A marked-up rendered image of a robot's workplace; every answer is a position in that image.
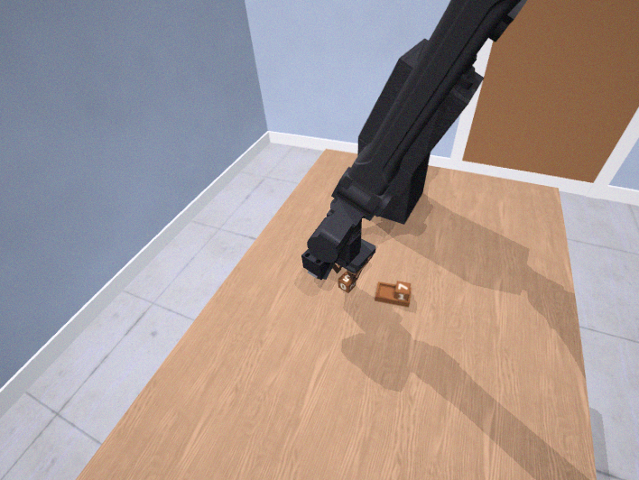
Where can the brown wooden number cube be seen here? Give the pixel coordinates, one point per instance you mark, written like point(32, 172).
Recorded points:
point(345, 283)
point(402, 290)

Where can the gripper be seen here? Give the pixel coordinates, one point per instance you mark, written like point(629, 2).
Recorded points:
point(353, 268)

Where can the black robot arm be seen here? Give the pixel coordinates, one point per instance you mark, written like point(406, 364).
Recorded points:
point(361, 192)

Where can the brown wooden tray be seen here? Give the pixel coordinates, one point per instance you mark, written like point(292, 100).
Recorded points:
point(385, 293)

